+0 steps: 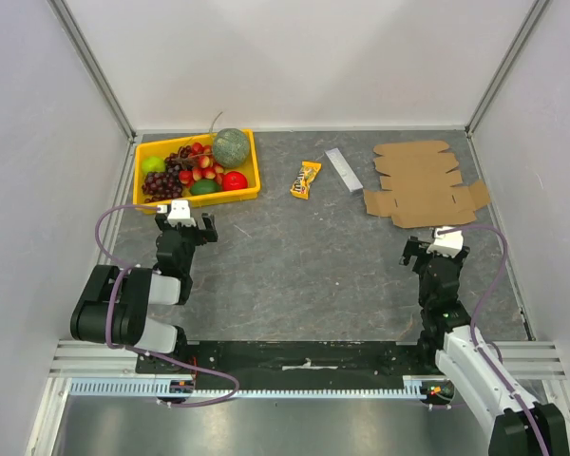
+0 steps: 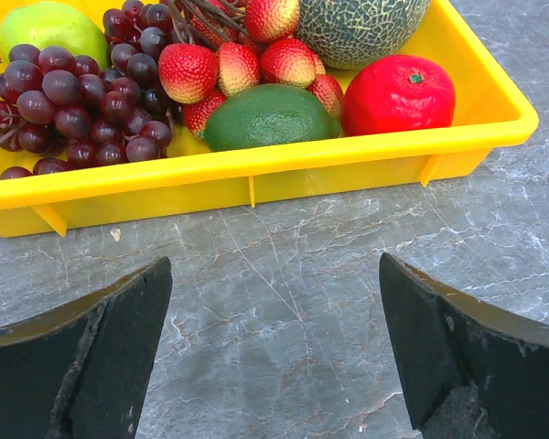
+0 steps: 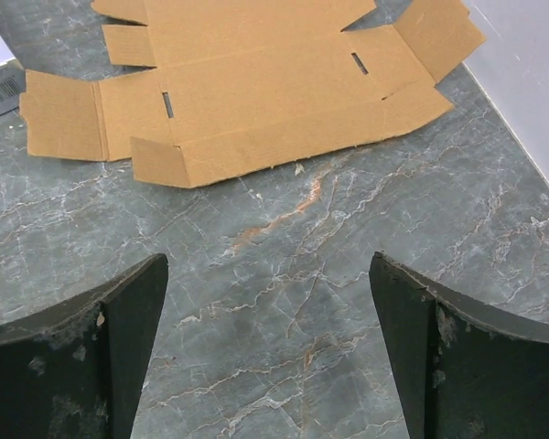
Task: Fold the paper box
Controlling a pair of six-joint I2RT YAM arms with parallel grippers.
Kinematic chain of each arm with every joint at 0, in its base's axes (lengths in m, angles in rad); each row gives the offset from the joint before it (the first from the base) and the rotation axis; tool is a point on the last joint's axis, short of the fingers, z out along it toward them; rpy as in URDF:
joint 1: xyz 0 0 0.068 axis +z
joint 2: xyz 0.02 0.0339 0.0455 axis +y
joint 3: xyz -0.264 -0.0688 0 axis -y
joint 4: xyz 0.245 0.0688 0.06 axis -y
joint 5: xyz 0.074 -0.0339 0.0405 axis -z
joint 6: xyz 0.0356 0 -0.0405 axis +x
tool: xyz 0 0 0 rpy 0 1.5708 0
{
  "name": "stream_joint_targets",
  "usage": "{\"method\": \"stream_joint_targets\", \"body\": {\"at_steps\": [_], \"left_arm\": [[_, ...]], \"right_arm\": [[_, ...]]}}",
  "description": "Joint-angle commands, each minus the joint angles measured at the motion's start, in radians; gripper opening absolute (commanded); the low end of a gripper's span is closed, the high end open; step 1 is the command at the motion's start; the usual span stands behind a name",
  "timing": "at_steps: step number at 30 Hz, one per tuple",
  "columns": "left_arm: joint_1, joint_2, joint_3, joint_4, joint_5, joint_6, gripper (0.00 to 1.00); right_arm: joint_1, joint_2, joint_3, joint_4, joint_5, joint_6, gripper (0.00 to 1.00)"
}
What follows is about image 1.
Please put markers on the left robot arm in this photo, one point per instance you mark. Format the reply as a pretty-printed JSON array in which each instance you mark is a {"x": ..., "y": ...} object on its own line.
[{"x": 125, "y": 304}]

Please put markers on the red tomato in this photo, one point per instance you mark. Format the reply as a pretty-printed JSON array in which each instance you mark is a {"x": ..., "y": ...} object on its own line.
[{"x": 233, "y": 181}]

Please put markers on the yellow candy bag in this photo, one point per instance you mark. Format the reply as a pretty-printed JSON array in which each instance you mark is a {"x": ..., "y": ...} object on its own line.
[{"x": 306, "y": 175}]

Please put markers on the clear plastic stick box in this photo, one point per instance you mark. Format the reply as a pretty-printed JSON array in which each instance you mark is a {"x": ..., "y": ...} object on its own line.
[{"x": 344, "y": 170}]

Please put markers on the white tape strip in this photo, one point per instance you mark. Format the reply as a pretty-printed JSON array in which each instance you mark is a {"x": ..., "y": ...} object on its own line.
[{"x": 308, "y": 365}]

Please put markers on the cardboard box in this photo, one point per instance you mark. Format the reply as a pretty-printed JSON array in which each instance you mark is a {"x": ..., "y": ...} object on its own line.
[{"x": 422, "y": 186}]

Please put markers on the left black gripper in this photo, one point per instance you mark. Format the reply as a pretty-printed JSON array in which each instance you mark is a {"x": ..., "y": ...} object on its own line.
[{"x": 161, "y": 220}]

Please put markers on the red cherry bunch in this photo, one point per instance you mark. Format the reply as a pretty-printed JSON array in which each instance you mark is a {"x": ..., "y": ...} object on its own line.
[{"x": 193, "y": 163}]

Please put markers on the dark purple grape bunch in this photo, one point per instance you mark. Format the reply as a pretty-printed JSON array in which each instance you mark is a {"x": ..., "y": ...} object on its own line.
[{"x": 158, "y": 186}]

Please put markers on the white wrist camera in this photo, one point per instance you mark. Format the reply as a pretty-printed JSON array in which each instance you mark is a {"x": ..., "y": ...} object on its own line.
[
  {"x": 447, "y": 242},
  {"x": 180, "y": 214}
]

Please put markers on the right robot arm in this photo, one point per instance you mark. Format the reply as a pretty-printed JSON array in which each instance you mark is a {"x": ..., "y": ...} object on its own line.
[{"x": 513, "y": 419}]

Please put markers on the grey slotted cable duct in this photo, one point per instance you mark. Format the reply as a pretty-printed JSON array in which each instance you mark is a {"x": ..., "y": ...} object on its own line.
[{"x": 413, "y": 387}]

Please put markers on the yellow plastic bin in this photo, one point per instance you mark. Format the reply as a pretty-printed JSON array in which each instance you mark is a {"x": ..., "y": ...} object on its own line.
[{"x": 161, "y": 149}]

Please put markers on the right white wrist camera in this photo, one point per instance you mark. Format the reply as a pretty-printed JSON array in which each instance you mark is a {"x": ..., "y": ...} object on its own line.
[{"x": 447, "y": 242}]

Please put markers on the green apple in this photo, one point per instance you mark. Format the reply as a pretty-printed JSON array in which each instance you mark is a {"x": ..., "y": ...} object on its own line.
[{"x": 153, "y": 165}]

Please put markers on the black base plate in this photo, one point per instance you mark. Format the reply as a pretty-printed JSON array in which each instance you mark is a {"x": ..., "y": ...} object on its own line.
[{"x": 257, "y": 364}]

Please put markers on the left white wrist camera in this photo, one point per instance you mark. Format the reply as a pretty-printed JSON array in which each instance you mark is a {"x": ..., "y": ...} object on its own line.
[{"x": 180, "y": 214}]

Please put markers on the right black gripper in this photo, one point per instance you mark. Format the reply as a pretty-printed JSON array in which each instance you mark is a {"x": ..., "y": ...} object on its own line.
[{"x": 433, "y": 254}]

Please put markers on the green netted melon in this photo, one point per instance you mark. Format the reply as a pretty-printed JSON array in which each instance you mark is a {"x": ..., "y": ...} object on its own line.
[{"x": 231, "y": 147}]

